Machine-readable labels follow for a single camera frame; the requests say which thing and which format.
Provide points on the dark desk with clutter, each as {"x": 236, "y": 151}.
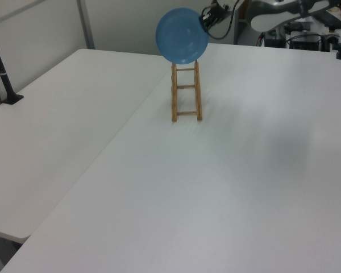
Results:
{"x": 331, "y": 21}

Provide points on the black pole with flat foot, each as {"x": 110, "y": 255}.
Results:
{"x": 4, "y": 76}

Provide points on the wooden plate rack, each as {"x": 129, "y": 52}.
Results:
{"x": 199, "y": 96}

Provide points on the blue round plate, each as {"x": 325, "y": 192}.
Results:
{"x": 180, "y": 35}

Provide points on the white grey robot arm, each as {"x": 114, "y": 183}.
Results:
{"x": 268, "y": 22}

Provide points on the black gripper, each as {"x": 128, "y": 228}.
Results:
{"x": 214, "y": 14}

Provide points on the grey cabinet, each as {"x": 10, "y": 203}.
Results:
{"x": 243, "y": 27}

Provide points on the black electronics box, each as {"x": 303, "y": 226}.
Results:
{"x": 307, "y": 42}

